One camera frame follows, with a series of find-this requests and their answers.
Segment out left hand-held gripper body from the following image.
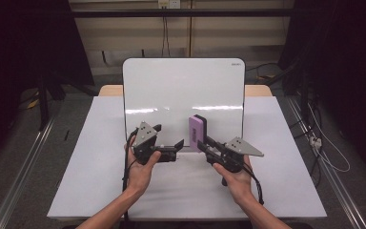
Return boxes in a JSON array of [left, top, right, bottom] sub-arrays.
[[132, 120, 159, 166]]

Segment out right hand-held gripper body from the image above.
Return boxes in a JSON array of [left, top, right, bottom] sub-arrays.
[[205, 136, 265, 175]]

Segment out purple and black whiteboard eraser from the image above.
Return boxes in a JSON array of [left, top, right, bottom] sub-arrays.
[[188, 114, 208, 153]]

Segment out white whiteboard with black rim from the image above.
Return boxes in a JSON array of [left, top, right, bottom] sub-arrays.
[[122, 57, 246, 154]]

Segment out person's right hand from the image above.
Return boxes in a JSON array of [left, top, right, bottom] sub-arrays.
[[212, 155, 255, 205]]

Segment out person's left hand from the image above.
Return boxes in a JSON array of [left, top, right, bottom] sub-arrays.
[[123, 136, 163, 196]]

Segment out light wooden table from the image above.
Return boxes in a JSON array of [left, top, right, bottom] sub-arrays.
[[98, 84, 273, 97]]

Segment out black metal stand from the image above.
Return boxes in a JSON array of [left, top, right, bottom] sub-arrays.
[[37, 71, 67, 132], [266, 60, 314, 130]]

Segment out dark curtain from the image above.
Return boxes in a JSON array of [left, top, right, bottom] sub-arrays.
[[277, 0, 366, 173], [0, 0, 95, 166]]

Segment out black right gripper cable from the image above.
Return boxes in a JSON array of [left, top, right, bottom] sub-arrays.
[[241, 163, 266, 206]]

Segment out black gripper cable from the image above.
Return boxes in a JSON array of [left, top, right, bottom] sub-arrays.
[[121, 128, 140, 223], [241, 163, 266, 206]]

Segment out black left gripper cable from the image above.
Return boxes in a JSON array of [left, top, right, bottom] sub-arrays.
[[121, 128, 140, 223]]

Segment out black floor cables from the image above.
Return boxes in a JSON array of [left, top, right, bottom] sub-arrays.
[[293, 97, 325, 189]]

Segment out black hanging cables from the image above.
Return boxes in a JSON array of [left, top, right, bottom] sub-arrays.
[[161, 15, 172, 58]]

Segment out white floor cable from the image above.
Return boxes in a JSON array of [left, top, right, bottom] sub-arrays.
[[307, 102, 352, 174]]

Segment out silver metal floor rail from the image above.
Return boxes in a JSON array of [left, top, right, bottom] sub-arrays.
[[0, 104, 63, 229], [286, 95, 366, 229]]

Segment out white wall outlet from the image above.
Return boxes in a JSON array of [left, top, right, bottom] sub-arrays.
[[157, 0, 181, 10]]

